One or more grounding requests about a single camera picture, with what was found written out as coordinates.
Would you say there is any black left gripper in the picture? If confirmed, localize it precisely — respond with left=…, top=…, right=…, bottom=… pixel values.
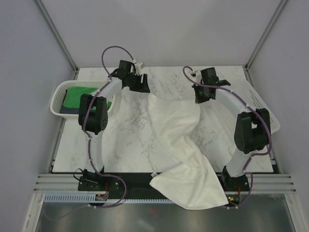
left=128, top=73, right=150, bottom=94

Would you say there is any white perforated basket left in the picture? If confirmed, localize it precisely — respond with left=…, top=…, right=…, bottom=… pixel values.
left=50, top=78, right=122, bottom=120

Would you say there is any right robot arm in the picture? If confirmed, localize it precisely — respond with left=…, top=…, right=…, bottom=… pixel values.
left=191, top=67, right=271, bottom=191

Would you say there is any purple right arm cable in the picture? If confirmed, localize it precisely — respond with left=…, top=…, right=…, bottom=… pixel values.
left=182, top=66, right=276, bottom=208

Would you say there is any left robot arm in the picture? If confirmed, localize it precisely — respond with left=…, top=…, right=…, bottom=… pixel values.
left=78, top=60, right=150, bottom=190

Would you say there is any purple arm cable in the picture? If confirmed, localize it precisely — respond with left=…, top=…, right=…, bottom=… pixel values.
left=182, top=66, right=276, bottom=208
left=81, top=45, right=136, bottom=208

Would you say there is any right aluminium frame post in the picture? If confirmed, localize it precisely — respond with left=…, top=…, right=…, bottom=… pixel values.
left=244, top=0, right=289, bottom=72

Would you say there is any aluminium frame post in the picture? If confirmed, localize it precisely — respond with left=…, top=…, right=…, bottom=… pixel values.
left=244, top=0, right=289, bottom=72
left=33, top=0, right=79, bottom=73

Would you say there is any white fluffy towel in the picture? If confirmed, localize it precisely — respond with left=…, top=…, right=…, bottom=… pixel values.
left=147, top=94, right=228, bottom=210

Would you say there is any green towel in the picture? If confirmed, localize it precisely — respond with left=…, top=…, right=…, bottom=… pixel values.
left=62, top=86, right=97, bottom=108

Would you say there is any dark blue towel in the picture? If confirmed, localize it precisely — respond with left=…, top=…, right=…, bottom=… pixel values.
left=60, top=105, right=79, bottom=115

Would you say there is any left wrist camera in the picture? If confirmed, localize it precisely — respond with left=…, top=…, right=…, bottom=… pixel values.
left=134, top=62, right=145, bottom=75

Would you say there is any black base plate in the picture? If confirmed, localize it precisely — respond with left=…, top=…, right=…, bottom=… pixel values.
left=77, top=172, right=251, bottom=200

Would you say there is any aluminium front rail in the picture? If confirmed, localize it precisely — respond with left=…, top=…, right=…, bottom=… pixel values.
left=34, top=173, right=296, bottom=194

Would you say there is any white slotted cable duct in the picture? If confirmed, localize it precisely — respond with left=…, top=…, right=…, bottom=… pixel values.
left=43, top=193, right=173, bottom=203

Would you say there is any left aluminium frame post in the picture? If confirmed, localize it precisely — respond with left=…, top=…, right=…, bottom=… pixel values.
left=33, top=0, right=79, bottom=73

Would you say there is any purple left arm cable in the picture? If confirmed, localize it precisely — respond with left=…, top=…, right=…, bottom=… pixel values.
left=81, top=45, right=136, bottom=208

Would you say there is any white perforated basket right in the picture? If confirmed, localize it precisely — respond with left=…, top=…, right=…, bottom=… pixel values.
left=242, top=80, right=281, bottom=134

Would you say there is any white perforated basket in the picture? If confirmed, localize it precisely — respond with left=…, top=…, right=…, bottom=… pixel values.
left=242, top=80, right=281, bottom=134
left=50, top=78, right=122, bottom=120

